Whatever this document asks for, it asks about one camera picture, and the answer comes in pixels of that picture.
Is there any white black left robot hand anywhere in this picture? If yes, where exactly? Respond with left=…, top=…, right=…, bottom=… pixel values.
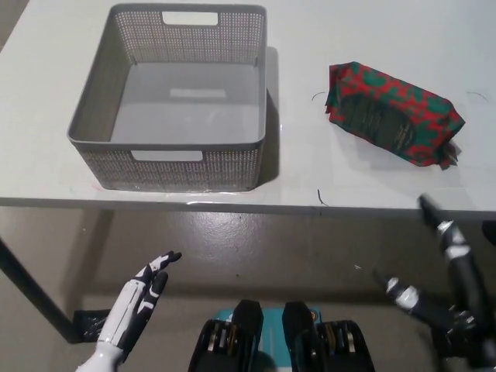
left=96, top=250, right=183, bottom=353

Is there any red green coffee bean bag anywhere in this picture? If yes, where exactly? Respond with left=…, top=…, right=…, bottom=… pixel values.
left=322, top=60, right=466, bottom=172

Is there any black floor tape patch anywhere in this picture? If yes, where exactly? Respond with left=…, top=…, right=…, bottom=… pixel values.
left=72, top=308, right=113, bottom=343

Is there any black table leg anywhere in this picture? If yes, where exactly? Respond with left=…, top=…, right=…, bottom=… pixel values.
left=0, top=236, right=78, bottom=344

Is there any grey perforated plastic basket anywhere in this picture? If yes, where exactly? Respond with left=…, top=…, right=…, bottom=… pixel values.
left=66, top=3, right=269, bottom=192

